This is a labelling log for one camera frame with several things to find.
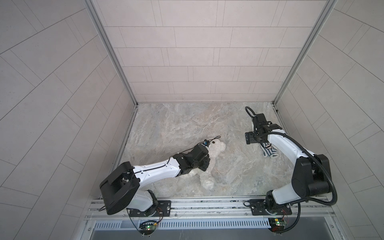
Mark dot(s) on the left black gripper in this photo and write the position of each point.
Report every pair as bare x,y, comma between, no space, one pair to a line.
205,162

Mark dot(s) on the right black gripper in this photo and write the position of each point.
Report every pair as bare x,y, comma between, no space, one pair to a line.
249,138

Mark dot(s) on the white teddy bear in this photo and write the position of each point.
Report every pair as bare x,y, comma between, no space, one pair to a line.
206,178

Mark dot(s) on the blue white striped sweater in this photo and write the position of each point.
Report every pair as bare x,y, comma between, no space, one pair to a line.
269,151

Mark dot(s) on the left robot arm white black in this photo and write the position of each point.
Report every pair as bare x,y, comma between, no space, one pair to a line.
124,187

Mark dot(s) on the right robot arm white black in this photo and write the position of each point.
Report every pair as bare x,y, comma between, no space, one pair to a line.
311,179

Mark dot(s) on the white ventilation grille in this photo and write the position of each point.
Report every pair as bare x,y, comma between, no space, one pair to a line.
190,224

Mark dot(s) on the left green circuit board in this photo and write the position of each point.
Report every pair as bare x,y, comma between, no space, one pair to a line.
147,228

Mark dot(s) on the green circuit board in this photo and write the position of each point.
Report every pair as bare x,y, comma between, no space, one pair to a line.
277,224
147,228

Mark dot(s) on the right green circuit board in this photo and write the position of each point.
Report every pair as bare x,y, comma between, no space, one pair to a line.
277,224

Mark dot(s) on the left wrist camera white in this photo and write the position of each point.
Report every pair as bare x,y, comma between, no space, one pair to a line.
206,143

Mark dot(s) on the aluminium mounting rail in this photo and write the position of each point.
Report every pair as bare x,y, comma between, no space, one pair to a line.
190,208

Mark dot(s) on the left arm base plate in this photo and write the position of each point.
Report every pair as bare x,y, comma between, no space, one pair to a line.
162,209

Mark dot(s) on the right corner aluminium post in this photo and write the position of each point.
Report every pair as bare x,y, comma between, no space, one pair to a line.
324,15

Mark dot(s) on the corner aluminium post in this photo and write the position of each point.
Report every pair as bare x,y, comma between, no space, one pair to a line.
324,15
89,5

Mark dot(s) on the left corner aluminium post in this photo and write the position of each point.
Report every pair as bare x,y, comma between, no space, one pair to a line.
89,5

